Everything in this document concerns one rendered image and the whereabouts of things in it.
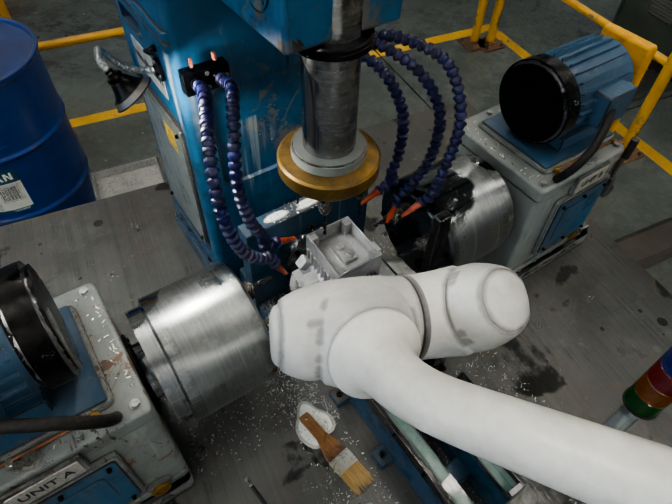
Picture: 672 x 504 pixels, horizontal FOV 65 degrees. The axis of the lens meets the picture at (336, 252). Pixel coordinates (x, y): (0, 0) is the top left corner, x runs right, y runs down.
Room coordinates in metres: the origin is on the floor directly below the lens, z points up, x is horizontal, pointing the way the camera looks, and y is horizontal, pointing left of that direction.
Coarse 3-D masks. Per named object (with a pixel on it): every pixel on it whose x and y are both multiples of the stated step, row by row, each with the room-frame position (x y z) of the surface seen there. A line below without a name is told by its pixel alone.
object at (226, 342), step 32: (160, 288) 0.56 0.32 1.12; (192, 288) 0.54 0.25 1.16; (224, 288) 0.54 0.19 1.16; (128, 320) 0.48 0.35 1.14; (160, 320) 0.47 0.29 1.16; (192, 320) 0.47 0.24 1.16; (224, 320) 0.48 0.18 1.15; (256, 320) 0.49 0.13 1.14; (160, 352) 0.42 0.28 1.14; (192, 352) 0.42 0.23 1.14; (224, 352) 0.44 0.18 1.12; (256, 352) 0.45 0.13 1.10; (160, 384) 0.38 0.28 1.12; (192, 384) 0.38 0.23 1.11; (224, 384) 0.40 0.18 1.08; (256, 384) 0.43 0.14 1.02; (192, 416) 0.37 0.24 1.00
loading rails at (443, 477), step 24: (288, 288) 0.71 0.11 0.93; (360, 408) 0.47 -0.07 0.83; (384, 408) 0.44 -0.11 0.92; (384, 432) 0.41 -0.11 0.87; (408, 432) 0.39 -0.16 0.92; (384, 456) 0.37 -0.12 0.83; (408, 456) 0.35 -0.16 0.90; (432, 456) 0.35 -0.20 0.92; (456, 456) 0.38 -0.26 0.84; (408, 480) 0.34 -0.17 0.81; (432, 480) 0.30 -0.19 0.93; (456, 480) 0.33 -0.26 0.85; (480, 480) 0.33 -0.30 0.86; (504, 480) 0.31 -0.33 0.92
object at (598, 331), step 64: (384, 128) 1.50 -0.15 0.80; (448, 128) 1.52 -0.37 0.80; (128, 192) 1.14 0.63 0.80; (0, 256) 0.87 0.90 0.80; (64, 256) 0.88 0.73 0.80; (128, 256) 0.89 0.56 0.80; (192, 256) 0.90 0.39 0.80; (384, 256) 0.93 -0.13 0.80; (576, 256) 0.96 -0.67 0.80; (576, 320) 0.75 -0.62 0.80; (640, 320) 0.75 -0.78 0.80; (320, 384) 0.54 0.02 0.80; (512, 384) 0.56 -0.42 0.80; (576, 384) 0.57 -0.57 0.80; (192, 448) 0.38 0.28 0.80; (256, 448) 0.39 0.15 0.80; (320, 448) 0.40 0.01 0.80
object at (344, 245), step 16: (336, 224) 0.73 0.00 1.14; (352, 224) 0.73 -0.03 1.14; (320, 240) 0.70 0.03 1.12; (336, 240) 0.71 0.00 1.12; (352, 240) 0.71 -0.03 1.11; (368, 240) 0.68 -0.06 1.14; (320, 256) 0.64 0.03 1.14; (336, 256) 0.66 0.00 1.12; (352, 256) 0.65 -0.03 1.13; (368, 256) 0.65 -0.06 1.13; (320, 272) 0.64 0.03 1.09; (336, 272) 0.60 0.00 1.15; (352, 272) 0.61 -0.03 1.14; (368, 272) 0.63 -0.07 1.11
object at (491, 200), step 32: (480, 160) 0.93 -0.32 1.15; (384, 192) 0.90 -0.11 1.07; (416, 192) 0.82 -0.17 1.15; (448, 192) 0.81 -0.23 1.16; (480, 192) 0.83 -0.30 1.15; (416, 224) 0.80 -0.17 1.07; (480, 224) 0.77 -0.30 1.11; (512, 224) 0.83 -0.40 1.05; (416, 256) 0.78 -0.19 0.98; (448, 256) 0.71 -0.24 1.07; (480, 256) 0.76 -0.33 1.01
